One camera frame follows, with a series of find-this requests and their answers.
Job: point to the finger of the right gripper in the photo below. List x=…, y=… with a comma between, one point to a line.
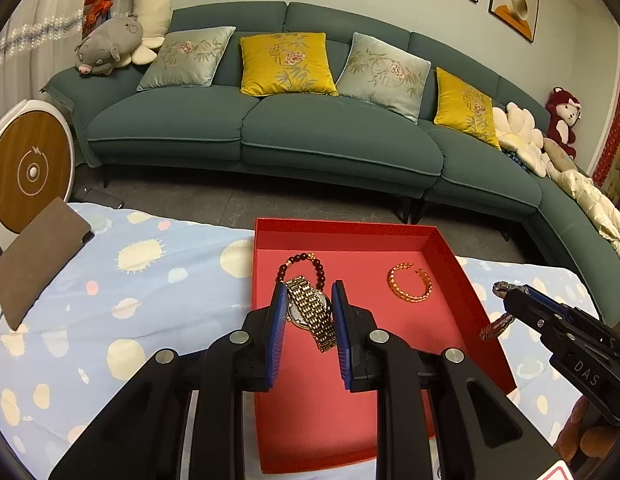
x=537, y=307
x=550, y=333

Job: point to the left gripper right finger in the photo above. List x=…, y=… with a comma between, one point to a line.
x=438, y=415

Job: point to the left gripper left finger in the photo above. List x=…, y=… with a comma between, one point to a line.
x=183, y=414

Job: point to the gold wristwatch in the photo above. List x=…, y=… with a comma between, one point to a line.
x=308, y=308

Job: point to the silver wristwatch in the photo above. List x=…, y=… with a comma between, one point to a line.
x=499, y=326

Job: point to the cream quilted blanket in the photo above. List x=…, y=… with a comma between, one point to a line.
x=598, y=207

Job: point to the orange gold bangle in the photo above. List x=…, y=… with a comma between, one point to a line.
x=410, y=284

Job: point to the red shallow tray box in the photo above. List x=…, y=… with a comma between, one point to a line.
x=309, y=421

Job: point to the blue planet-print bedsheet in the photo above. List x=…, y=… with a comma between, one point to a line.
x=145, y=283

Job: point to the cream flower-shaped pillow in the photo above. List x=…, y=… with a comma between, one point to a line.
x=517, y=133

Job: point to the red monkey plush toy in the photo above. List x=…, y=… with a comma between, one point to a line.
x=565, y=111

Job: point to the yellow embroidered cushion right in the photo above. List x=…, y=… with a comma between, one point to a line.
x=464, y=108

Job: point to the yellow embroidered cushion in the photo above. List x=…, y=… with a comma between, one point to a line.
x=464, y=108
x=286, y=62

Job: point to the brown flat notebook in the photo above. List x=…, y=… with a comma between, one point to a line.
x=37, y=255

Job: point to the teal sectional sofa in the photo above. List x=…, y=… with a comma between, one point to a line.
x=336, y=139

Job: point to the grey-green embroidered cushion right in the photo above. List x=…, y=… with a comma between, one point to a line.
x=381, y=74

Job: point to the grey-green embroidered cushion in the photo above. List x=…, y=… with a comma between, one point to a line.
x=381, y=74
x=188, y=58

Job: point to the yellow embroidered cushion left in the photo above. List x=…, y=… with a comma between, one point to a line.
x=286, y=62

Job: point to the grey-green embroidered cushion left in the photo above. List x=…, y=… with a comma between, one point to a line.
x=188, y=58

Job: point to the grey pig plush toy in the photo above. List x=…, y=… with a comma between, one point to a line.
x=116, y=43

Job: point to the white sheer curtain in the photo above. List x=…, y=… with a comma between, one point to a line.
x=37, y=41

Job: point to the white cow plush toy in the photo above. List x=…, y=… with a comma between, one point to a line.
x=149, y=0

